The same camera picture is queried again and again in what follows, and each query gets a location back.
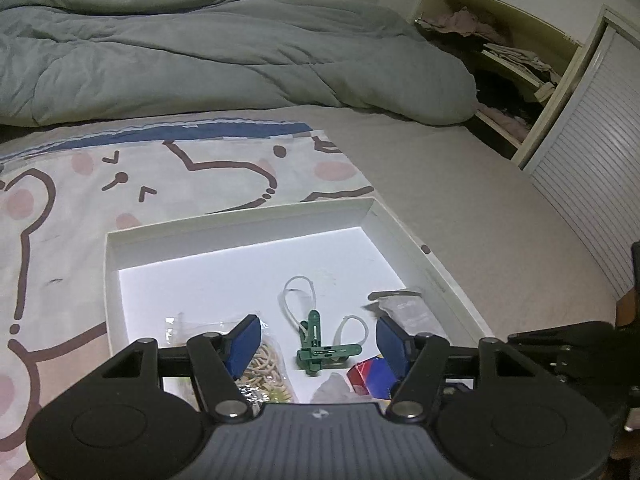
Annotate pink crumpled clothes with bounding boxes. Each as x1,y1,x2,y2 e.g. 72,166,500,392
417,7,511,46

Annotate grey packet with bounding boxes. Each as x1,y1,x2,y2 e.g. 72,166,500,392
367,290,446,341

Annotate grey-green duvet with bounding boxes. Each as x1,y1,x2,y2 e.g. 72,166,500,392
0,0,478,128

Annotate printed bear blanket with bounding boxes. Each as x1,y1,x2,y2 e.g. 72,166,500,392
0,119,376,480

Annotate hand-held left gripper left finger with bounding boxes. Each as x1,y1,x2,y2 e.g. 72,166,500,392
100,314,263,421

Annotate colourful playing card box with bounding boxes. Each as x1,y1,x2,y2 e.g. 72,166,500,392
347,355,401,401

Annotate pink folded clothes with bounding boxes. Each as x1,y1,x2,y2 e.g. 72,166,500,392
480,105,533,143

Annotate white cardboard box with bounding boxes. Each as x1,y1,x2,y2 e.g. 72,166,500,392
103,197,493,406

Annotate green clip with white loop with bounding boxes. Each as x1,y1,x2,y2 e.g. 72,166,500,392
296,314,371,367
283,275,325,377

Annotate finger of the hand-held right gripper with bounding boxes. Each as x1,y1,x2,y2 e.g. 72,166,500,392
507,321,618,348
550,345,631,391

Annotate cream open shelf unit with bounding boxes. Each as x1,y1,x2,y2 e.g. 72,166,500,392
412,0,593,163

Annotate beige folded clothes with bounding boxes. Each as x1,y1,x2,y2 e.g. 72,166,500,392
482,42,557,103

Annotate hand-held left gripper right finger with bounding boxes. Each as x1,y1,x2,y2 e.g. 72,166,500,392
375,314,543,420

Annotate white louvered door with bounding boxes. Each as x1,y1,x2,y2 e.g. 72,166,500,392
522,5,640,306

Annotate clear bag of hair ties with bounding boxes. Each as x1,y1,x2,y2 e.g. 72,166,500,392
162,312,301,406

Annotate dark clothes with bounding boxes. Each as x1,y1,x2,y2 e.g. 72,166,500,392
470,50,546,121

